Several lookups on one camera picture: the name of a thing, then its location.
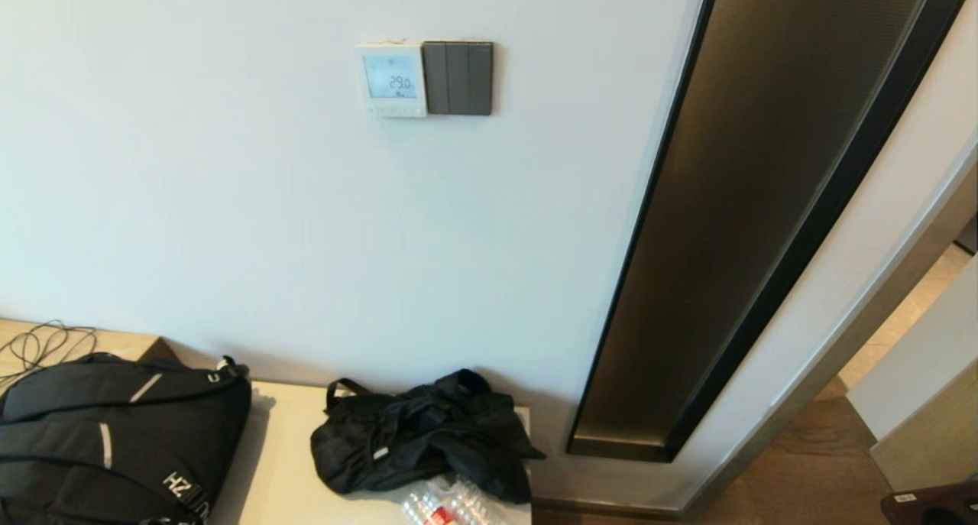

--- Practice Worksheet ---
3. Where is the white wall thermostat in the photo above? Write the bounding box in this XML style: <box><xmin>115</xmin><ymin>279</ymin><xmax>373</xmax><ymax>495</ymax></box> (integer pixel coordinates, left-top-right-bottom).
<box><xmin>355</xmin><ymin>44</ymin><xmax>429</xmax><ymax>119</ymax></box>

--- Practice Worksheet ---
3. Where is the beige wooden door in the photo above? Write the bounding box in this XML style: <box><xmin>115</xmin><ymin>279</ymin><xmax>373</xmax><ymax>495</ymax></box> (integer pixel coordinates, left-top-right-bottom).
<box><xmin>847</xmin><ymin>256</ymin><xmax>978</xmax><ymax>494</ymax></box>

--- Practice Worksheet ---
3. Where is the crumpled black fabric bag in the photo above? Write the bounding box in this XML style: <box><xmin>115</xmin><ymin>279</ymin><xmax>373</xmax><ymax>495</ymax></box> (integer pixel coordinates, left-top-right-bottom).
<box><xmin>310</xmin><ymin>369</ymin><xmax>547</xmax><ymax>505</ymax></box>

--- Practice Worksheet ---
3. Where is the clear bottle pack red label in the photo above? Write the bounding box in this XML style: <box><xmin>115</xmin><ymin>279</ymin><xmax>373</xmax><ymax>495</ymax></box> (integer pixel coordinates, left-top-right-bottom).
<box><xmin>403</xmin><ymin>475</ymin><xmax>513</xmax><ymax>525</ymax></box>

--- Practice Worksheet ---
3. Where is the white low cabinet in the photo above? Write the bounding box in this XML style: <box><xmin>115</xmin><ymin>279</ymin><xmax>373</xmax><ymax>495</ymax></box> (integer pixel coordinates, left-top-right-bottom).
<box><xmin>206</xmin><ymin>381</ymin><xmax>533</xmax><ymax>525</ymax></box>

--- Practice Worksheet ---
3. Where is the light wooden desk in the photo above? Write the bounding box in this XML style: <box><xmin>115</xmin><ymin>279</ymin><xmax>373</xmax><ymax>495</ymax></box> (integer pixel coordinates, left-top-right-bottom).
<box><xmin>0</xmin><ymin>319</ymin><xmax>180</xmax><ymax>365</ymax></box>

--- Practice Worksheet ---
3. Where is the black backpack with white print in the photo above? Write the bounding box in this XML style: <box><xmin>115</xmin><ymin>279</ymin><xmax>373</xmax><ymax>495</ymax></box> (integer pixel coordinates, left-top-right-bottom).
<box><xmin>0</xmin><ymin>353</ymin><xmax>253</xmax><ymax>525</ymax></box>

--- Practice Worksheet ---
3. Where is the dark object with white label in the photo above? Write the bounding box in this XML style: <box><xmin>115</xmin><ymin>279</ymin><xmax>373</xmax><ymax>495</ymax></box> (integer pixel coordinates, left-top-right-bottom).
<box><xmin>882</xmin><ymin>481</ymin><xmax>978</xmax><ymax>525</ymax></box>

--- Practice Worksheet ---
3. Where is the grey triple wall switch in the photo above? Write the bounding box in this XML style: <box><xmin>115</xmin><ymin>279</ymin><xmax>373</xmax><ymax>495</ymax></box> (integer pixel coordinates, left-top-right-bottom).
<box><xmin>423</xmin><ymin>41</ymin><xmax>494</xmax><ymax>117</ymax></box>

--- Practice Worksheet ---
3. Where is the grey-brown door frame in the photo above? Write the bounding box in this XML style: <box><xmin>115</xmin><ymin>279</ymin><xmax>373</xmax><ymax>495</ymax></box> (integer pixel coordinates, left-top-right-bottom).
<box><xmin>680</xmin><ymin>139</ymin><xmax>978</xmax><ymax>514</ymax></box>

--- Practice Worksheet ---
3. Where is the thin black tangled cable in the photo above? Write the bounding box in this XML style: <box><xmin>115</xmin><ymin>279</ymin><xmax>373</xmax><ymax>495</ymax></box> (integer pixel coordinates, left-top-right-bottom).
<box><xmin>0</xmin><ymin>320</ymin><xmax>99</xmax><ymax>392</ymax></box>

